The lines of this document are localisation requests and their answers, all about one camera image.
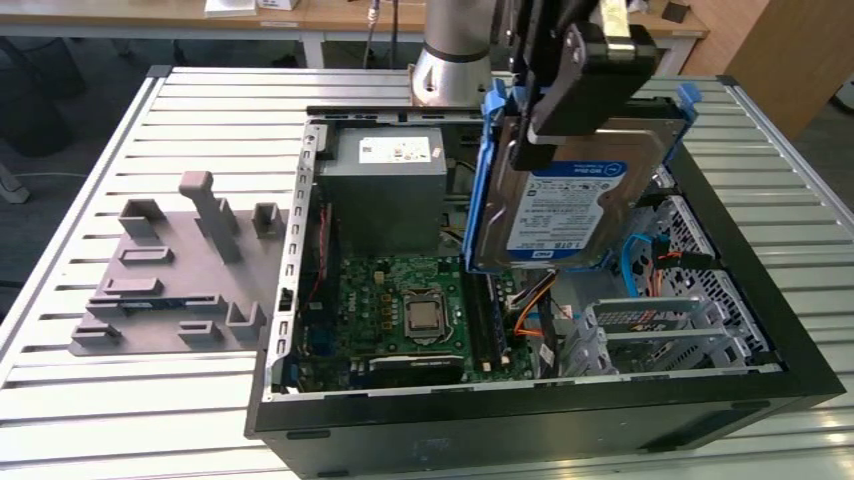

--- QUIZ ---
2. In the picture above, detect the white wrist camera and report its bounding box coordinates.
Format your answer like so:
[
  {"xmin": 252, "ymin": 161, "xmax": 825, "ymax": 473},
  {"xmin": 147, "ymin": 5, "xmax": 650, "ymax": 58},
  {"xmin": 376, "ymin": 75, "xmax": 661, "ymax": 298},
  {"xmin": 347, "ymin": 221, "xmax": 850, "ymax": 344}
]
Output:
[{"xmin": 597, "ymin": 0, "xmax": 633, "ymax": 39}]

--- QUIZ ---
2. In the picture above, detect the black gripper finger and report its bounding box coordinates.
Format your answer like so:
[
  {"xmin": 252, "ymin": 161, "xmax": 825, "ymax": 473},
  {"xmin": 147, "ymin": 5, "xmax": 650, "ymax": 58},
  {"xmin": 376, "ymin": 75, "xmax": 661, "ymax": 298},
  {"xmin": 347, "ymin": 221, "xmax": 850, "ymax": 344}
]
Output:
[
  {"xmin": 492, "ymin": 22, "xmax": 536, "ymax": 124},
  {"xmin": 510, "ymin": 23, "xmax": 653, "ymax": 172}
]

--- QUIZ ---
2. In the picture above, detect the hanging black cable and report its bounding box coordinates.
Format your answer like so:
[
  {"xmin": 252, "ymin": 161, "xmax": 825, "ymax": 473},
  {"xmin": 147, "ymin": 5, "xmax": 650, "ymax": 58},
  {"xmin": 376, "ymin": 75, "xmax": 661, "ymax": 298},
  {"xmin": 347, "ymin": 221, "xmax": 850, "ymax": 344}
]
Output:
[{"xmin": 363, "ymin": 0, "xmax": 402, "ymax": 69}]

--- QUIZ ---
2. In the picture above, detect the black office chair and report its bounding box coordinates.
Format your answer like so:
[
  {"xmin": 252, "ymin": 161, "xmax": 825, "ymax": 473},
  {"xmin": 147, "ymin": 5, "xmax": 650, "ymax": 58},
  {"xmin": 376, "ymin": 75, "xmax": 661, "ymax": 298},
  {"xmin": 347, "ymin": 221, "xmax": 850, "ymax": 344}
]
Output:
[{"xmin": 0, "ymin": 37, "xmax": 88, "ymax": 157}]

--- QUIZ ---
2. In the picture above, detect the black PC case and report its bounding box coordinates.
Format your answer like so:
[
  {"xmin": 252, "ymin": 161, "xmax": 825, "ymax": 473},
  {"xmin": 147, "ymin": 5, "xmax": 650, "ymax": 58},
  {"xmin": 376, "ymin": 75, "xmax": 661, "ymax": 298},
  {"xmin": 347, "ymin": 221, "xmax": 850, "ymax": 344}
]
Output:
[{"xmin": 243, "ymin": 104, "xmax": 847, "ymax": 479}]

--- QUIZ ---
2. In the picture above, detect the grey power supply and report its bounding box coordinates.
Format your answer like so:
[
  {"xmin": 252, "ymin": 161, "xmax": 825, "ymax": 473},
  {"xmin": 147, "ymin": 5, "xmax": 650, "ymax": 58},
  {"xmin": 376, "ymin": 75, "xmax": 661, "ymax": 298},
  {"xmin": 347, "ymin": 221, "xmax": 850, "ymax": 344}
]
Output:
[{"xmin": 312, "ymin": 125, "xmax": 450, "ymax": 256}]

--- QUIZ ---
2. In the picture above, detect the orange wire with black plug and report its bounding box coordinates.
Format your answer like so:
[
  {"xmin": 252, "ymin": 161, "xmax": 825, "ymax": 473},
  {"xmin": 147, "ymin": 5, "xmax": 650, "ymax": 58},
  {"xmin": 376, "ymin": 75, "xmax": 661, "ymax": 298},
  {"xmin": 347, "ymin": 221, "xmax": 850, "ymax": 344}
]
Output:
[{"xmin": 643, "ymin": 239, "xmax": 719, "ymax": 296}]

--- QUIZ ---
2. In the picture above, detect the black wire bundle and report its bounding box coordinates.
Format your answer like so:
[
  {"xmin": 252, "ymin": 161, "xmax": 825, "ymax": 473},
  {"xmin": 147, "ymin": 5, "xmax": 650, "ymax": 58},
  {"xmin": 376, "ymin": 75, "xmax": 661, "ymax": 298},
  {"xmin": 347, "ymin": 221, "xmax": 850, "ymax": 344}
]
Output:
[{"xmin": 532, "ymin": 269, "xmax": 570, "ymax": 377}]

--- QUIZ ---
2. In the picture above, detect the CPU socket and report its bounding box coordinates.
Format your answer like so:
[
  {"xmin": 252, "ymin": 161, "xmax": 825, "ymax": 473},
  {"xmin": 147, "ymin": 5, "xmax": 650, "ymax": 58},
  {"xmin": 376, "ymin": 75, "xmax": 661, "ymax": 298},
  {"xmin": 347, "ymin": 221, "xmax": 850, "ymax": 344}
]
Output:
[{"xmin": 396, "ymin": 287, "xmax": 456, "ymax": 347}]

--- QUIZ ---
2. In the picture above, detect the wooden desk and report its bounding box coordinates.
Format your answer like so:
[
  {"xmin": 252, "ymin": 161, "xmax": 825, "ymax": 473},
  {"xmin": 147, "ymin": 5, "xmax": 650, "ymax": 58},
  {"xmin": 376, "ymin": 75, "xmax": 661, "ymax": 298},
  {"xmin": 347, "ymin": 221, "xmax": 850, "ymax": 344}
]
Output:
[{"xmin": 0, "ymin": 0, "xmax": 710, "ymax": 69}]

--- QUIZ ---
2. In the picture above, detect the hard disk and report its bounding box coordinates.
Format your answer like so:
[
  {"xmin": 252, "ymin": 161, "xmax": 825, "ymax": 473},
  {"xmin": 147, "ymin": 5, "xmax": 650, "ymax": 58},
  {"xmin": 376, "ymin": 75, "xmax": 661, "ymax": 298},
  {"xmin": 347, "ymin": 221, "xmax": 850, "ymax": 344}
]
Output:
[{"xmin": 464, "ymin": 79, "xmax": 699, "ymax": 275}]

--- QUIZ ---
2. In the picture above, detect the metal disk bay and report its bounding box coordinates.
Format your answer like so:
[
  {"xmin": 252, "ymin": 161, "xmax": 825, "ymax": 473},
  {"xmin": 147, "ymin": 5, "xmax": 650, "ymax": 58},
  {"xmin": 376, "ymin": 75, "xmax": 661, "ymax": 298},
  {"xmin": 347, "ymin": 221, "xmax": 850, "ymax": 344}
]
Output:
[{"xmin": 577, "ymin": 294, "xmax": 769, "ymax": 376}]

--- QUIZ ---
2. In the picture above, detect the orange and yellow wire bundle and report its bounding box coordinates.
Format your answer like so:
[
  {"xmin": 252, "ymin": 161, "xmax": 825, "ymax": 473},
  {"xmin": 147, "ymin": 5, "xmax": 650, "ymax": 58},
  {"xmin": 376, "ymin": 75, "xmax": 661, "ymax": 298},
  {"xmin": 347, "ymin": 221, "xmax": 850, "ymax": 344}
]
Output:
[{"xmin": 510, "ymin": 272, "xmax": 559, "ymax": 342}]

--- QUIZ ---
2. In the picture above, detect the black graphics card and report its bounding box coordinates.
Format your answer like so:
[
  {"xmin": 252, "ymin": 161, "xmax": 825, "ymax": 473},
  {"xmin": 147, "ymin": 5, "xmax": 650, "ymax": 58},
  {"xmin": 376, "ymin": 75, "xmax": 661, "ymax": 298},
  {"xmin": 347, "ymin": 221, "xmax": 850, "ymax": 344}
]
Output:
[{"xmin": 364, "ymin": 352, "xmax": 466, "ymax": 386}]

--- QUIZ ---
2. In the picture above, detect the red wire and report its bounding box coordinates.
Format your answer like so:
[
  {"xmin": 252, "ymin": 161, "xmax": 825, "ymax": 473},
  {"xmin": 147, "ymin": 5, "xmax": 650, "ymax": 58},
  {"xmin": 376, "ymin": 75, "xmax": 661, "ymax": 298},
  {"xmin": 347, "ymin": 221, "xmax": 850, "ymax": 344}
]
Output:
[{"xmin": 296, "ymin": 204, "xmax": 335, "ymax": 316}]

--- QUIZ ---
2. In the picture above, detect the silver CPU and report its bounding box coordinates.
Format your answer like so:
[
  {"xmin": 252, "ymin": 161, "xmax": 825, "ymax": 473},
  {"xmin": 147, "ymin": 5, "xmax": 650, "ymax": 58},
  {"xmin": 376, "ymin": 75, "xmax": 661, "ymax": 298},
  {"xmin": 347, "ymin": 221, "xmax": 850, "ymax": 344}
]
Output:
[{"xmin": 404, "ymin": 299, "xmax": 447, "ymax": 337}]

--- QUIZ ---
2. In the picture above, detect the green motherboard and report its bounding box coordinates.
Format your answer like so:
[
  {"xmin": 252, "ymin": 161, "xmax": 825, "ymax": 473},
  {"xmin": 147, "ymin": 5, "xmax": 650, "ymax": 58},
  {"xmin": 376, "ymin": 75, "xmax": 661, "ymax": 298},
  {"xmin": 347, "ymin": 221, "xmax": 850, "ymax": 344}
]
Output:
[{"xmin": 336, "ymin": 254, "xmax": 535, "ymax": 386}]

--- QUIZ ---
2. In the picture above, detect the grey parts rack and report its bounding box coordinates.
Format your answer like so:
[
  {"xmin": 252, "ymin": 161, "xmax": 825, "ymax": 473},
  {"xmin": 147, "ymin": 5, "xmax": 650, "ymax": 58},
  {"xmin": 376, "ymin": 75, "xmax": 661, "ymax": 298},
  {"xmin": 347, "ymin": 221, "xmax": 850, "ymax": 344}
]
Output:
[{"xmin": 71, "ymin": 168, "xmax": 292, "ymax": 357}]

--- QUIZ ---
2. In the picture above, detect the large white box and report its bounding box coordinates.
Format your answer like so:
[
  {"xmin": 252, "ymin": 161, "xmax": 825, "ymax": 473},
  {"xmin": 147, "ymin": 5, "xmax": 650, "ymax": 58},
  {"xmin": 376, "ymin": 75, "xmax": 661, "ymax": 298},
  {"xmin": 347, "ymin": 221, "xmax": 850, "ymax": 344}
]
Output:
[{"xmin": 203, "ymin": 0, "xmax": 259, "ymax": 19}]

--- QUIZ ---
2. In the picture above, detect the black RAM stick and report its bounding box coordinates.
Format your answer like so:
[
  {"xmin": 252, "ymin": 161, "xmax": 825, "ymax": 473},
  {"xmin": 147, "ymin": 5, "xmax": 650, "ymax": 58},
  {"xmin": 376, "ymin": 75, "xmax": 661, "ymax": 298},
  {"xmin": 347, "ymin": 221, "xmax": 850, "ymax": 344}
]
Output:
[{"xmin": 464, "ymin": 272, "xmax": 494, "ymax": 370}]

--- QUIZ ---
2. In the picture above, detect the blue wire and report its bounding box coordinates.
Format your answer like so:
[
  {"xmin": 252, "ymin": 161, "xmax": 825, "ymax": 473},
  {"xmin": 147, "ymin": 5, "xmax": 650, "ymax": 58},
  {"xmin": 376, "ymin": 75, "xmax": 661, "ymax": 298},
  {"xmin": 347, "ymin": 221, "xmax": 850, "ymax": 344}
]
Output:
[{"xmin": 619, "ymin": 232, "xmax": 669, "ymax": 311}]

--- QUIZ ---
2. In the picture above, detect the white table leg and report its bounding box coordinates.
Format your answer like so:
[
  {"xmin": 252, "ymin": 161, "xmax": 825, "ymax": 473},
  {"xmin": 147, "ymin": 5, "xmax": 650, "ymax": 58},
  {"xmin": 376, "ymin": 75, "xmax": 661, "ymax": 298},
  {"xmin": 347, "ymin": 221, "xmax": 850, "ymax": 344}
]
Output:
[{"xmin": 0, "ymin": 134, "xmax": 32, "ymax": 204}]

